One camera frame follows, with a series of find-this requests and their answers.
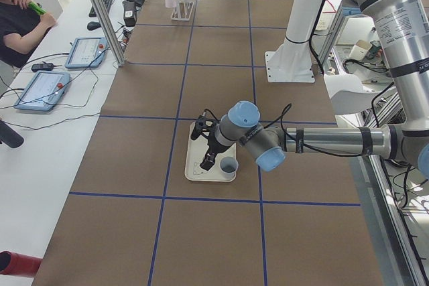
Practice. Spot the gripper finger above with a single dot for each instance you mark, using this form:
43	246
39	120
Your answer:
208	161

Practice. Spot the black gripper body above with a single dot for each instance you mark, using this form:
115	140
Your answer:
215	148

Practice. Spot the pink plastic cup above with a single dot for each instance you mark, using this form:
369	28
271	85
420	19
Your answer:
170	4

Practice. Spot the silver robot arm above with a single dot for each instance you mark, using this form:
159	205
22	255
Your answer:
402	28

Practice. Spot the grey plastic cup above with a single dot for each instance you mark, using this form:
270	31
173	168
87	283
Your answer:
229	167

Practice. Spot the black labelled box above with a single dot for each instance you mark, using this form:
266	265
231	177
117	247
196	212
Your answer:
129	13

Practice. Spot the black computer mouse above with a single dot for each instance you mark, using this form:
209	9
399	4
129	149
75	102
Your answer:
93	25

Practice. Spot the far blue teach pendant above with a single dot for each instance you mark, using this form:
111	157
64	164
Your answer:
86	52

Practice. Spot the blue teach pendant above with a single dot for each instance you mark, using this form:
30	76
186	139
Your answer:
86	52
43	92

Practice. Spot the near blue teach pendant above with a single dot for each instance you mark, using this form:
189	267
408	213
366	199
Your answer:
43	92

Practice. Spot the green plastic tool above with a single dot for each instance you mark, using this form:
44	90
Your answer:
34	6

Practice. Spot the black power adapter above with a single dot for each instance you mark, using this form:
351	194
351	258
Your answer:
42	67

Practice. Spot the seated person in black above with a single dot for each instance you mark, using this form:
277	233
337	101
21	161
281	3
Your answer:
22	30

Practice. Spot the red cylinder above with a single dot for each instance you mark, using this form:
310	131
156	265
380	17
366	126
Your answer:
19	265

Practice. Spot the white wire cup rack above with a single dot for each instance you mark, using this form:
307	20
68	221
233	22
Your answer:
183	10

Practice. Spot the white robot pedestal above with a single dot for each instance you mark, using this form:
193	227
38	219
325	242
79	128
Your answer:
301	21

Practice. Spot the aluminium frame post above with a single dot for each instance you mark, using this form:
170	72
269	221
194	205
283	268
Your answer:
108	30

